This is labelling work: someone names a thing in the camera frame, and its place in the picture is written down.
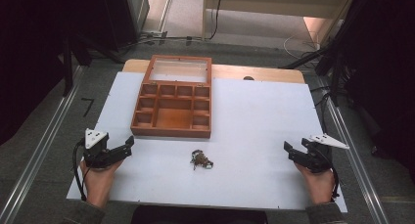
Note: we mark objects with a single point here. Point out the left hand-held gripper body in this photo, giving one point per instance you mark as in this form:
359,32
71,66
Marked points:
95,149

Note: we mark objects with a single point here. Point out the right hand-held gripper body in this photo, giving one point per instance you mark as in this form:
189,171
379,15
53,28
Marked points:
318,154

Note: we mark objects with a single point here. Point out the wooden compartment box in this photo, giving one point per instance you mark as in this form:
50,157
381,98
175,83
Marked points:
176,100

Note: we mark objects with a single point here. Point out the small brown metal object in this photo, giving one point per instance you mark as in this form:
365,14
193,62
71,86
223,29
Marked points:
200,160

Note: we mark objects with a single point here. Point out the person's right hand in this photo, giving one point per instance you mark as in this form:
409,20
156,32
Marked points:
318,183

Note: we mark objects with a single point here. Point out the person's left hand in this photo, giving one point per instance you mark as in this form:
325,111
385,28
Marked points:
98,181

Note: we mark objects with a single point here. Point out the white table mat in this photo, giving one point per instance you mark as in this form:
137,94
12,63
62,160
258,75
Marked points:
254,142

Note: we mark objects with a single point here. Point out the black metal stand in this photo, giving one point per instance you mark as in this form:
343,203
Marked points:
70,64
329,64

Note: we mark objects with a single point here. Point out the dark cabinet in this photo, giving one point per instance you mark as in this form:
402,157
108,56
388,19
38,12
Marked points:
125,15

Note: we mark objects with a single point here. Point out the metal floor rail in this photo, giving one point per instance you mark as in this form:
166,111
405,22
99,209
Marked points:
36,155
355,158

